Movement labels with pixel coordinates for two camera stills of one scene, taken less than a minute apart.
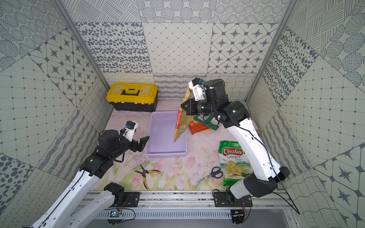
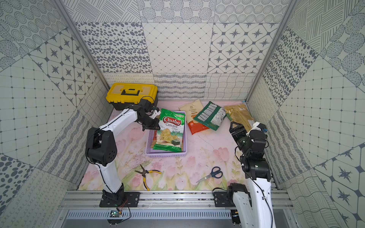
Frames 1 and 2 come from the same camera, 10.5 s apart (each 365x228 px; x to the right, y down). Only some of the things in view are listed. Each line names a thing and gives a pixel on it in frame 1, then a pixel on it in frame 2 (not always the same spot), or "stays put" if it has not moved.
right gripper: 190,110 to 237,129
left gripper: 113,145 to 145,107
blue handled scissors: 216,172 stays put
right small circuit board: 237,216 stays put
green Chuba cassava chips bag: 235,166 to 170,136
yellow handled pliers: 144,172 stays put
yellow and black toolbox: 133,97 stays put
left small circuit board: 114,213 stays put
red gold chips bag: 183,118 to 154,138
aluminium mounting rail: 185,199 stays put
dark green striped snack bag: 207,120 stays put
